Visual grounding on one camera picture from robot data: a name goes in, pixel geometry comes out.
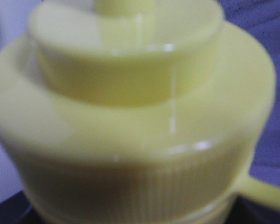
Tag yellow squeeze bottle with cap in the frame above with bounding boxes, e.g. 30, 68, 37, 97
0, 0, 280, 224

